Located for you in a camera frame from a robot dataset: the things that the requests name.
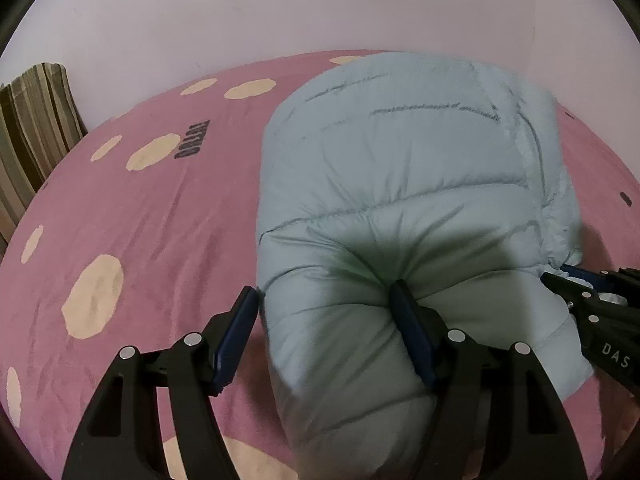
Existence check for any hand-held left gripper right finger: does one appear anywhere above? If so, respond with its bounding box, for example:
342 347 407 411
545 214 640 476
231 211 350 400
388 279 589 480

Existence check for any light blue puffer jacket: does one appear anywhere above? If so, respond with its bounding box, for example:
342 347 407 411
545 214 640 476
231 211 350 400
255 51 596 480

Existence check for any striped pillow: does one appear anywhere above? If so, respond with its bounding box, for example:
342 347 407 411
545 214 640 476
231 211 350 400
0 62 89 244

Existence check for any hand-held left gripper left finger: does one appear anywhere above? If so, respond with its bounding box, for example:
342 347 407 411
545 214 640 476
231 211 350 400
62 285 261 480

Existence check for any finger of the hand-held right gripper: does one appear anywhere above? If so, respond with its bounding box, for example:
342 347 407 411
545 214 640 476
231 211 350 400
540 271 617 334
559 263 640 296

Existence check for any pink dotted bed sheet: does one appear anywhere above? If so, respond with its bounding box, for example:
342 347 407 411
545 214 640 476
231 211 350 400
0 49 640 480

